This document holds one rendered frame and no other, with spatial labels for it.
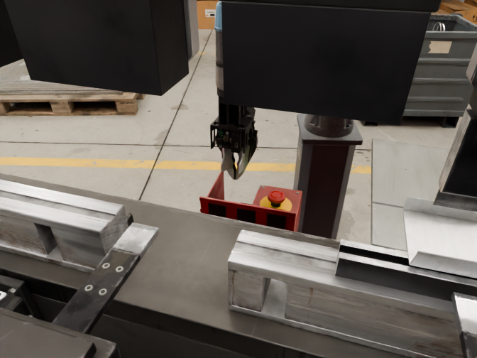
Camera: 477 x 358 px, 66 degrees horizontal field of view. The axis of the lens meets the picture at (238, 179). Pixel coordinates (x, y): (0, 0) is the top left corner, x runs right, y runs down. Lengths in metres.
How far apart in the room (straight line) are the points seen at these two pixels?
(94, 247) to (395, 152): 0.48
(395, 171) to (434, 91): 2.53
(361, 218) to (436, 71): 1.37
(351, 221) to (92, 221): 1.66
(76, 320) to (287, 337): 0.25
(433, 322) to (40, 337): 0.38
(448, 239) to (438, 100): 2.67
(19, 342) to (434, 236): 0.43
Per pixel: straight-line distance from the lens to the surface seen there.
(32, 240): 0.63
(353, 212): 2.12
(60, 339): 0.34
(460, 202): 0.40
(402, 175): 0.58
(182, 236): 0.62
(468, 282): 0.46
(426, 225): 0.50
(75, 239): 0.56
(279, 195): 0.81
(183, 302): 0.54
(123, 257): 0.43
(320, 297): 0.46
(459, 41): 3.03
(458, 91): 3.18
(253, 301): 0.49
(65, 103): 3.33
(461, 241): 0.50
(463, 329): 0.41
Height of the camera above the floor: 1.30
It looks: 35 degrees down
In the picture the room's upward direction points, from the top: straight up
